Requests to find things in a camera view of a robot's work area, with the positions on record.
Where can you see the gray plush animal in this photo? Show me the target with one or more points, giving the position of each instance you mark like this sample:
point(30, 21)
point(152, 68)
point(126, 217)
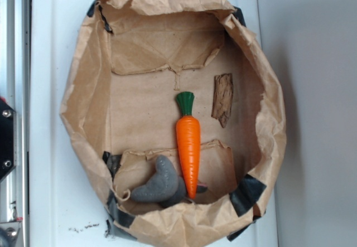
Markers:
point(165, 187)

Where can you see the orange plastic toy carrot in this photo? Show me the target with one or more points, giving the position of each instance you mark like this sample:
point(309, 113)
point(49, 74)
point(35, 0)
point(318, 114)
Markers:
point(188, 136)

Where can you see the brown paper bag tray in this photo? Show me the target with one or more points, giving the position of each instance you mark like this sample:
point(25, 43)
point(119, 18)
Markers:
point(132, 58)

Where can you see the brown bark piece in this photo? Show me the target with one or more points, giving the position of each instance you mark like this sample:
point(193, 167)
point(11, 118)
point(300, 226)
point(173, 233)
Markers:
point(223, 98)

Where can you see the white plastic tray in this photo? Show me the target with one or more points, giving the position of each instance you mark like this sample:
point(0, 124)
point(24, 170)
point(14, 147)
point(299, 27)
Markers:
point(64, 209)

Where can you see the black metal bracket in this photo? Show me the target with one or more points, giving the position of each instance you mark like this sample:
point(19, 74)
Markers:
point(7, 133)

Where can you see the aluminium frame rail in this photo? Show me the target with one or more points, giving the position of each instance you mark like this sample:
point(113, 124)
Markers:
point(15, 89)

